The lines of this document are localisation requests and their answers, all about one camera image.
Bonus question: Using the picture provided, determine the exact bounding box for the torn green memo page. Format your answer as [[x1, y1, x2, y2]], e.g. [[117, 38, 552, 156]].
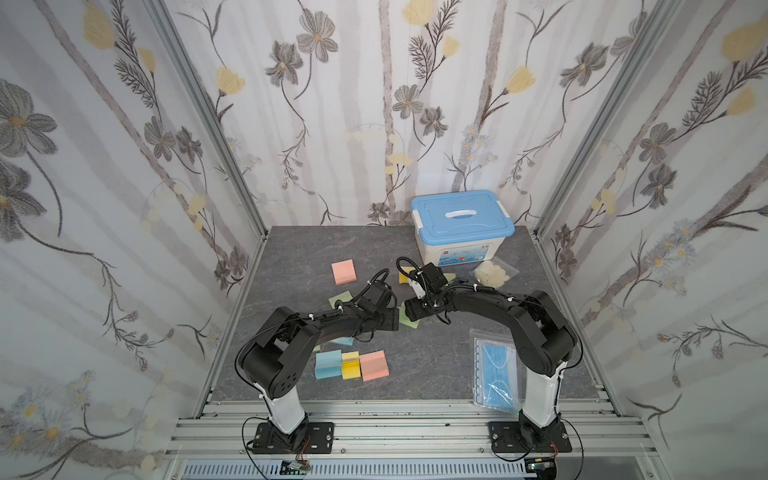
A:
[[398, 304, 420, 329]]

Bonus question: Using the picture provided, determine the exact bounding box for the green memo pad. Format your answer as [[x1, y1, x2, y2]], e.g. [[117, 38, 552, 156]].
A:
[[329, 291, 353, 308]]

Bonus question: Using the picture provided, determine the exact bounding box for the pink memo pad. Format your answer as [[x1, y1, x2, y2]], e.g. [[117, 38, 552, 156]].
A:
[[331, 259, 357, 285], [359, 351, 390, 381]]

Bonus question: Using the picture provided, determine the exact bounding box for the yellow memo pad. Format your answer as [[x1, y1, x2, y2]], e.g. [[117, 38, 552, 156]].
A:
[[341, 351, 362, 380], [399, 266, 414, 284]]

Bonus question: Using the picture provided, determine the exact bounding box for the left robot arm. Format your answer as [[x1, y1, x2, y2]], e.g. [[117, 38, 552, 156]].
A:
[[234, 293, 399, 453]]

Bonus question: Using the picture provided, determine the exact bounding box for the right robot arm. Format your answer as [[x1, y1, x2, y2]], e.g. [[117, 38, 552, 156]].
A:
[[404, 284, 578, 452]]

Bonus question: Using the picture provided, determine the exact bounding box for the blue memo pad middle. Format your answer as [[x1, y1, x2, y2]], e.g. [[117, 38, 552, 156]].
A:
[[331, 337, 354, 346]]

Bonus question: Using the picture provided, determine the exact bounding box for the blue memo pad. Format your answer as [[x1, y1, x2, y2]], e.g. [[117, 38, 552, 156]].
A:
[[315, 350, 343, 380], [331, 337, 354, 346]]

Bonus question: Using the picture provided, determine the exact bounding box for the blue memo pad near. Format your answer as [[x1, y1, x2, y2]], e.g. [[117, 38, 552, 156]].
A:
[[315, 350, 343, 380]]

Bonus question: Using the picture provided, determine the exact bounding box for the white storage box blue lid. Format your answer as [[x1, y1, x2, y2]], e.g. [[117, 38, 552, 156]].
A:
[[411, 190, 515, 267]]

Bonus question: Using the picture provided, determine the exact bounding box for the bag of blue face masks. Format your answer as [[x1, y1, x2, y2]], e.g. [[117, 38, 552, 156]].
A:
[[470, 329, 525, 414]]

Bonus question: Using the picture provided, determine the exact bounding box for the small circuit board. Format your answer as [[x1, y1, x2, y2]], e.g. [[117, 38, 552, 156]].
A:
[[279, 460, 311, 476]]

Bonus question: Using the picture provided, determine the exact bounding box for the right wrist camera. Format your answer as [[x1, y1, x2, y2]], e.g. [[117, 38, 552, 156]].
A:
[[409, 263, 449, 298]]

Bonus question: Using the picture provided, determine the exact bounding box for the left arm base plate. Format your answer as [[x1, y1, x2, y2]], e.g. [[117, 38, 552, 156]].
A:
[[246, 421, 335, 455]]

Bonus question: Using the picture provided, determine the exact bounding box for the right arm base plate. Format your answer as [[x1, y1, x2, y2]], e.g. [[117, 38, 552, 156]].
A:
[[487, 420, 573, 454]]

